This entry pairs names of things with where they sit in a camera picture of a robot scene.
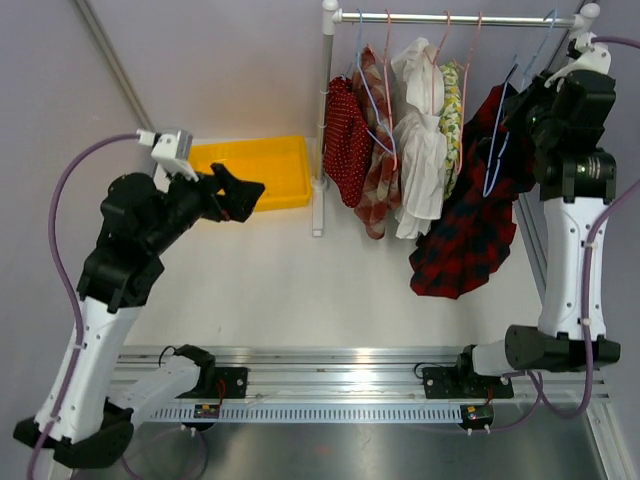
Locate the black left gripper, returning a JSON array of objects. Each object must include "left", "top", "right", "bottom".
[{"left": 148, "top": 158, "right": 267, "bottom": 253}]

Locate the pink wire hanger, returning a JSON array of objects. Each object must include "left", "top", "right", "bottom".
[{"left": 455, "top": 11, "right": 484, "bottom": 175}]

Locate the lemon print skirt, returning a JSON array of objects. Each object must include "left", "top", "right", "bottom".
[{"left": 439, "top": 61, "right": 462, "bottom": 200}]

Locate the blue wire hanger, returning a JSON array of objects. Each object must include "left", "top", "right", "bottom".
[{"left": 482, "top": 7, "right": 559, "bottom": 199}]

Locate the dark red plaid skirt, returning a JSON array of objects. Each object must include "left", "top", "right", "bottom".
[{"left": 409, "top": 84, "right": 535, "bottom": 299}]

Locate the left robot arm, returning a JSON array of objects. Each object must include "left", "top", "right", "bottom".
[{"left": 13, "top": 163, "right": 265, "bottom": 470}]

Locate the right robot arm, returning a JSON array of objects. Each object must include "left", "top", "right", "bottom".
[{"left": 453, "top": 69, "right": 621, "bottom": 396}]

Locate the red polka dot skirt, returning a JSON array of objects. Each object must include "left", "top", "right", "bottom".
[{"left": 323, "top": 77, "right": 373, "bottom": 209}]

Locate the beige red plaid skirt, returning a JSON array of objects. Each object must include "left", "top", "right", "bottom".
[{"left": 352, "top": 47, "right": 402, "bottom": 240}]

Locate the white pleated skirt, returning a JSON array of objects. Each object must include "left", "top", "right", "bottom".
[{"left": 391, "top": 38, "right": 447, "bottom": 240}]

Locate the yellow plastic tray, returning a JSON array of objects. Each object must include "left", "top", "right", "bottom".
[{"left": 189, "top": 136, "right": 312, "bottom": 212}]

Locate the white clothes rack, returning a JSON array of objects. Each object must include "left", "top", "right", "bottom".
[{"left": 312, "top": 1, "right": 600, "bottom": 240}]

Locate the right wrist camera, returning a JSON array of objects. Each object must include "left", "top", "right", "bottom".
[{"left": 544, "top": 32, "right": 611, "bottom": 88}]

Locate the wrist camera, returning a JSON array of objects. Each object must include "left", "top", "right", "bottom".
[
  {"left": 136, "top": 129, "right": 199, "bottom": 182},
  {"left": 544, "top": 32, "right": 611, "bottom": 88}
]

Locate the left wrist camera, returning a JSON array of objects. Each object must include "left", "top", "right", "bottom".
[{"left": 136, "top": 129, "right": 199, "bottom": 182}]

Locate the aluminium mounting rail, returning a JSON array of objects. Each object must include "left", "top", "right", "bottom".
[{"left": 109, "top": 346, "right": 584, "bottom": 406}]

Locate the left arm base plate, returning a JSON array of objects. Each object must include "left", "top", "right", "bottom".
[{"left": 194, "top": 367, "right": 249, "bottom": 400}]

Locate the white slotted cable duct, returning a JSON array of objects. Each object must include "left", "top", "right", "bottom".
[{"left": 149, "top": 403, "right": 462, "bottom": 424}]

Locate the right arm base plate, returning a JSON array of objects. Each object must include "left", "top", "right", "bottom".
[{"left": 422, "top": 367, "right": 514, "bottom": 400}]

